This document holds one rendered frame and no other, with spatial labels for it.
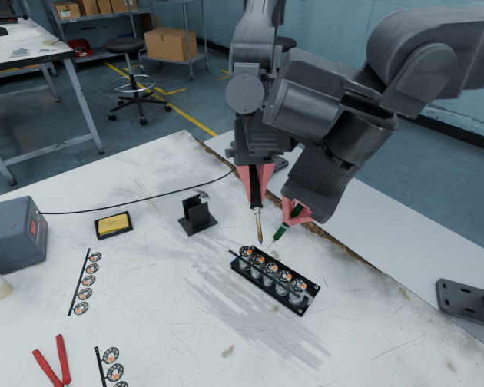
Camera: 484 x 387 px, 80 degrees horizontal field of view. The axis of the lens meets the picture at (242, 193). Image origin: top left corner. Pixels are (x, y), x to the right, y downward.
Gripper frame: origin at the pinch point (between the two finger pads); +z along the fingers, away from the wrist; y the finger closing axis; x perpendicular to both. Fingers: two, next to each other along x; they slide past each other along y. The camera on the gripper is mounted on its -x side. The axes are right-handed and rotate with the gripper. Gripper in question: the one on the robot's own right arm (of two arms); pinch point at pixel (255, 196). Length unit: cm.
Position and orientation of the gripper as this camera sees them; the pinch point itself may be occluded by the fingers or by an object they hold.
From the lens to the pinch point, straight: 54.7
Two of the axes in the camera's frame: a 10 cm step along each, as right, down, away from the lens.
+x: -0.9, -2.0, 9.7
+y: 9.9, -0.7, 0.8
